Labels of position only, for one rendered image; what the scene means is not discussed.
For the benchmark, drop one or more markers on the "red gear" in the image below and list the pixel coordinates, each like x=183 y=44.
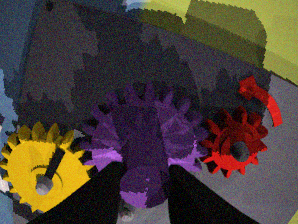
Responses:
x=230 y=130

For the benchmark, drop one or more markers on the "yellow gear with black stripe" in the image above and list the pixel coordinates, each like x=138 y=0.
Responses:
x=31 y=154

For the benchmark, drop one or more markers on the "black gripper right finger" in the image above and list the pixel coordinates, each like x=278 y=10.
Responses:
x=192 y=202

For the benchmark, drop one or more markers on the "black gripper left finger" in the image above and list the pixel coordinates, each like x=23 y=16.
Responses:
x=95 y=202

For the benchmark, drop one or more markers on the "purple gear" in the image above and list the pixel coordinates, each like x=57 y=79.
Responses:
x=146 y=133

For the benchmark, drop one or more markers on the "red curved arrow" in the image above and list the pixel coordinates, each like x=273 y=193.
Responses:
x=249 y=89

